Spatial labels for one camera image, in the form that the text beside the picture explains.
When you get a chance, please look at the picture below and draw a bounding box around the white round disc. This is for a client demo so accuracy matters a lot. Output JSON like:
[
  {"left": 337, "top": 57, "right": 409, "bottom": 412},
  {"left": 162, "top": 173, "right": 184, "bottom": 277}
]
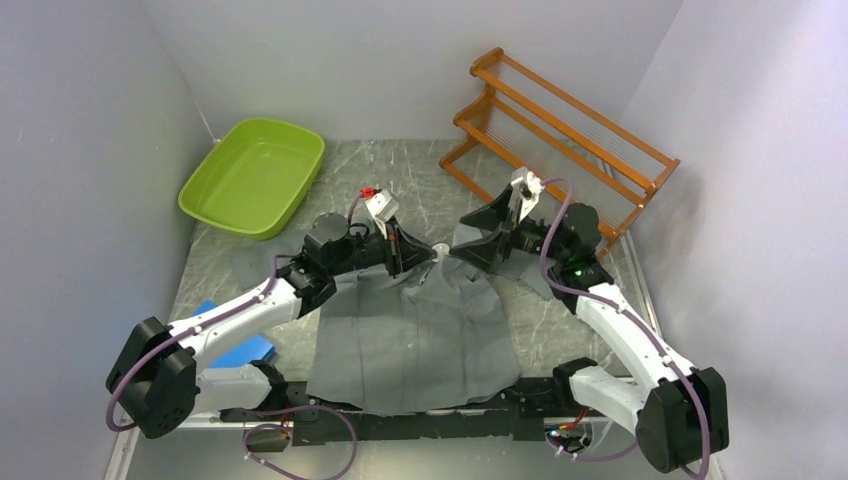
[{"left": 432, "top": 243, "right": 450, "bottom": 262}]

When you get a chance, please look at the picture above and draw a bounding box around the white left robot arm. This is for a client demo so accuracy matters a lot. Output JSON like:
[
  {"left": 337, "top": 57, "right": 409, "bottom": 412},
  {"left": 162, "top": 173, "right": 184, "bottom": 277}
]
[{"left": 105, "top": 213, "right": 439, "bottom": 439}]

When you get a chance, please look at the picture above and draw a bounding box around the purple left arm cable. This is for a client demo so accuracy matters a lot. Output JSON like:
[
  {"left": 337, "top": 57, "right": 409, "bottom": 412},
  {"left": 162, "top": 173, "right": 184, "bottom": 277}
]
[{"left": 105, "top": 192, "right": 359, "bottom": 480}]

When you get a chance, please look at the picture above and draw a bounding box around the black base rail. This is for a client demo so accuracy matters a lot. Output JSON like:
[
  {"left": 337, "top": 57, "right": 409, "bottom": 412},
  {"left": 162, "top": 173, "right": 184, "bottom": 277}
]
[{"left": 219, "top": 377, "right": 601, "bottom": 446}]

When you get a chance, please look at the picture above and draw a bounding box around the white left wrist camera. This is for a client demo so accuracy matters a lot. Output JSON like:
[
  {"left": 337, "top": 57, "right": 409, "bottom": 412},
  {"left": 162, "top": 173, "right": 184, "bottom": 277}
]
[{"left": 359, "top": 187, "right": 400, "bottom": 239}]

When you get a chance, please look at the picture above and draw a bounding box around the grey button-up shirt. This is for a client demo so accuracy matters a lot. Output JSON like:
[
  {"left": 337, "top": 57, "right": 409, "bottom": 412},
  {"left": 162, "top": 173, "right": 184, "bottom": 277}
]
[{"left": 264, "top": 256, "right": 522, "bottom": 415}]

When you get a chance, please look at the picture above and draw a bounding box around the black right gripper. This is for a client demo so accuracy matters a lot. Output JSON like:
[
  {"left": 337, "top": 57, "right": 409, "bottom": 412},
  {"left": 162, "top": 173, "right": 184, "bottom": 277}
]
[{"left": 450, "top": 186, "right": 568, "bottom": 274}]

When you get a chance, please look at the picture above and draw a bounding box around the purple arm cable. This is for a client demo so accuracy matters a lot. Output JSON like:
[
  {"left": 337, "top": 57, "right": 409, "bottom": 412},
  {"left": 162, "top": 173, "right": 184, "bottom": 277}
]
[
  {"left": 105, "top": 192, "right": 359, "bottom": 480},
  {"left": 537, "top": 176, "right": 713, "bottom": 480}
]

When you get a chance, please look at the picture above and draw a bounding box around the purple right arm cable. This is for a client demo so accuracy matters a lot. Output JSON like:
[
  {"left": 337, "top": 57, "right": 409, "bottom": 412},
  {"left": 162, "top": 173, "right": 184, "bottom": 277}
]
[{"left": 537, "top": 176, "right": 713, "bottom": 480}]

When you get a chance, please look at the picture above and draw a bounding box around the orange wooden rack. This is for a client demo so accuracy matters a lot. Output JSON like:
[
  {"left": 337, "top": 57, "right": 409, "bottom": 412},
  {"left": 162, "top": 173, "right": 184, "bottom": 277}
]
[{"left": 439, "top": 47, "right": 680, "bottom": 254}]

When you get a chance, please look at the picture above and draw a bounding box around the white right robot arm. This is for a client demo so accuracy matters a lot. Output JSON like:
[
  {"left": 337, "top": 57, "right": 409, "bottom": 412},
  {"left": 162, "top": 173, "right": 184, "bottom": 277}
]
[{"left": 451, "top": 186, "right": 729, "bottom": 479}]

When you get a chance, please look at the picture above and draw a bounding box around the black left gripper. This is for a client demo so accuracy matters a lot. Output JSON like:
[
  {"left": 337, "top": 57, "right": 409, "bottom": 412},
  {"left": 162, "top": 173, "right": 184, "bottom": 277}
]
[{"left": 328, "top": 215, "right": 437, "bottom": 279}]

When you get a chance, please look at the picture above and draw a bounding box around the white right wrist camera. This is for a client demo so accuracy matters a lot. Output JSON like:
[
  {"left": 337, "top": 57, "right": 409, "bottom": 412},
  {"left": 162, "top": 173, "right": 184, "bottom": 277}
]
[{"left": 509, "top": 167, "right": 544, "bottom": 225}]

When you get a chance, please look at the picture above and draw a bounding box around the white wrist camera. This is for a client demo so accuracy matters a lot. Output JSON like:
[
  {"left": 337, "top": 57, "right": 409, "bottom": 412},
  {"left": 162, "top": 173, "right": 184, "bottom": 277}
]
[
  {"left": 359, "top": 187, "right": 400, "bottom": 239},
  {"left": 509, "top": 167, "right": 544, "bottom": 225}
]

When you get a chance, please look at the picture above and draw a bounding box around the green plastic tub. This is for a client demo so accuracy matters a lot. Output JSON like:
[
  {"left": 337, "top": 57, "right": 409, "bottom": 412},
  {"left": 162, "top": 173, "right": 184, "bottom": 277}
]
[{"left": 177, "top": 117, "right": 325, "bottom": 241}]

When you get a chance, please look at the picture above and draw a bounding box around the blue flat pad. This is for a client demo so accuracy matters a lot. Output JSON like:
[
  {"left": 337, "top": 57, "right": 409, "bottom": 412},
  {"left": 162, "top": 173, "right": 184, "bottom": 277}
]
[{"left": 204, "top": 335, "right": 276, "bottom": 370}]

